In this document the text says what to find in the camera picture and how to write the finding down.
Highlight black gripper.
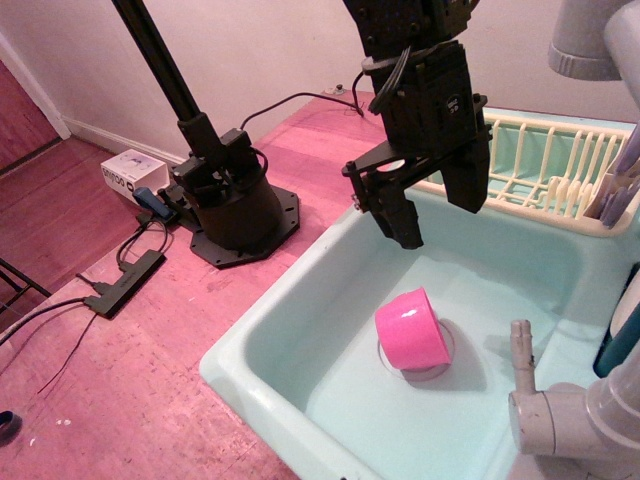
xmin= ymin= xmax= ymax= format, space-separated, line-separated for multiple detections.
xmin=343 ymin=40 xmax=491 ymax=250

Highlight pink plastic cup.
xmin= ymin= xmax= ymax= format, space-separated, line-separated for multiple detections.
xmin=374 ymin=287 xmax=452 ymax=370

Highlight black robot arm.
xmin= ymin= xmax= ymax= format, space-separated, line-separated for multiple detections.
xmin=115 ymin=1 xmax=491 ymax=268

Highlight cream dish rack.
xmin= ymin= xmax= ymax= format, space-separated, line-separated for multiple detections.
xmin=410 ymin=109 xmax=639 ymax=241

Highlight lavender utensils in rack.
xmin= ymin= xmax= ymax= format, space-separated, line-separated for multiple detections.
xmin=599 ymin=125 xmax=639 ymax=229

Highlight teal toy sink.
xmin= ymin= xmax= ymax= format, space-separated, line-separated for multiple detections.
xmin=198 ymin=108 xmax=640 ymax=480

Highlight grey toy faucet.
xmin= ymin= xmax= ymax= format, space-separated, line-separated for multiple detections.
xmin=508 ymin=320 xmax=639 ymax=479

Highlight blue clamp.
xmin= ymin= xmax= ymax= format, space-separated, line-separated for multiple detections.
xmin=132 ymin=187 xmax=177 ymax=222

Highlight white Oculus box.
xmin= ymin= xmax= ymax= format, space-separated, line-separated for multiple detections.
xmin=100 ymin=149 xmax=170 ymax=204

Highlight black USB hub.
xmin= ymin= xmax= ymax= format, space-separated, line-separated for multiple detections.
xmin=76 ymin=250 xmax=166 ymax=319

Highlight black tape roll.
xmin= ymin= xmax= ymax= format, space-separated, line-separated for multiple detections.
xmin=0 ymin=410 xmax=23 ymax=446

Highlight black power cable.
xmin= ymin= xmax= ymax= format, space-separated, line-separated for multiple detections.
xmin=239 ymin=69 xmax=369 ymax=132

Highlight black metal chair frame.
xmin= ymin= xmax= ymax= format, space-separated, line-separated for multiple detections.
xmin=0 ymin=259 xmax=52 ymax=313

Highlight grey cable on table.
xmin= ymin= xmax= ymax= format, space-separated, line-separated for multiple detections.
xmin=0 ymin=296 xmax=87 ymax=347

